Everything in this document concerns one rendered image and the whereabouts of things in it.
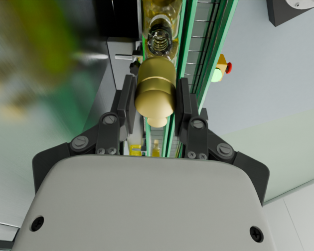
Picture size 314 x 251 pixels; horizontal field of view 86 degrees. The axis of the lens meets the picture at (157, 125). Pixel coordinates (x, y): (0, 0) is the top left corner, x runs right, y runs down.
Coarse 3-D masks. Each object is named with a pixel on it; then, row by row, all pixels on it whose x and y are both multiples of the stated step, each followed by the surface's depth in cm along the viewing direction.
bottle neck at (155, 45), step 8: (160, 16) 21; (152, 24) 20; (160, 24) 19; (168, 24) 20; (152, 32) 19; (160, 32) 18; (168, 32) 19; (152, 40) 20; (160, 40) 22; (168, 40) 19; (152, 48) 20; (160, 48) 21; (168, 48) 20
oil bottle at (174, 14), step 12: (144, 0) 22; (156, 0) 21; (168, 0) 21; (180, 0) 22; (144, 12) 22; (156, 12) 21; (168, 12) 21; (180, 12) 22; (144, 24) 23; (144, 36) 25
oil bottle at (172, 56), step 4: (176, 40) 27; (172, 44) 26; (176, 44) 26; (172, 48) 26; (176, 48) 26; (148, 52) 26; (168, 52) 26; (172, 52) 26; (176, 52) 26; (148, 56) 26; (152, 56) 26; (164, 56) 26; (168, 56) 26; (172, 56) 26; (176, 56) 27; (172, 60) 27; (176, 60) 28; (176, 64) 29
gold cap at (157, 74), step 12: (144, 60) 15; (156, 60) 14; (168, 60) 15; (144, 72) 14; (156, 72) 13; (168, 72) 14; (144, 84) 13; (156, 84) 12; (168, 84) 13; (144, 96) 12; (156, 96) 12; (168, 96) 12; (144, 108) 14; (156, 108) 13; (168, 108) 13
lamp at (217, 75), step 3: (216, 69) 56; (219, 69) 56; (216, 72) 55; (219, 72) 56; (213, 75) 56; (216, 75) 56; (219, 75) 56; (213, 78) 57; (216, 78) 57; (219, 78) 57; (213, 81) 58; (216, 81) 58
